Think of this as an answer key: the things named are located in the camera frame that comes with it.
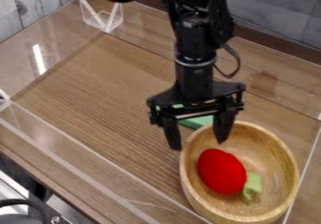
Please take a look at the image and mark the red plush strawberry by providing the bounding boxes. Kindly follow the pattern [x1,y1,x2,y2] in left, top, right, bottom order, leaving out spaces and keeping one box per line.
[197,149,263,200]

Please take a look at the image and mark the black metal mount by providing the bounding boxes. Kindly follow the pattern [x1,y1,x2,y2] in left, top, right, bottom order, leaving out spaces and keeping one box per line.
[29,192,66,224]

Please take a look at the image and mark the wooden bowl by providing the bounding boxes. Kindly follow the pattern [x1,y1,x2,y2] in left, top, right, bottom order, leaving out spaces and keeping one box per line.
[180,121,300,224]

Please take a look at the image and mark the clear acrylic corner bracket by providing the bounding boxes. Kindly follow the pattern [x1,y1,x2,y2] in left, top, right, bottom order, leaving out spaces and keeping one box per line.
[79,0,123,33]

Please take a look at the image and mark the green foam block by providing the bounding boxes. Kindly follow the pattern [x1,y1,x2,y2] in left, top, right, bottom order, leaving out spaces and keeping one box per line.
[150,104,213,130]

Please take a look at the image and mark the black cable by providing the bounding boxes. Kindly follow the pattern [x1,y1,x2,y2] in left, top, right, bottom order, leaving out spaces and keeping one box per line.
[0,199,42,222]

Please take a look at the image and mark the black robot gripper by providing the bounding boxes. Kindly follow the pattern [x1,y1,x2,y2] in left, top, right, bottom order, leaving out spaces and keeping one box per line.
[148,52,247,151]

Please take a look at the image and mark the clear acrylic enclosure wall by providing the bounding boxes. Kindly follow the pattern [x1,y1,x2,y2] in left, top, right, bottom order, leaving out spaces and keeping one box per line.
[0,101,209,224]

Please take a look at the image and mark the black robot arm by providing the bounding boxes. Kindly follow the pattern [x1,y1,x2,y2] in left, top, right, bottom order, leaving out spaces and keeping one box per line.
[111,0,247,150]

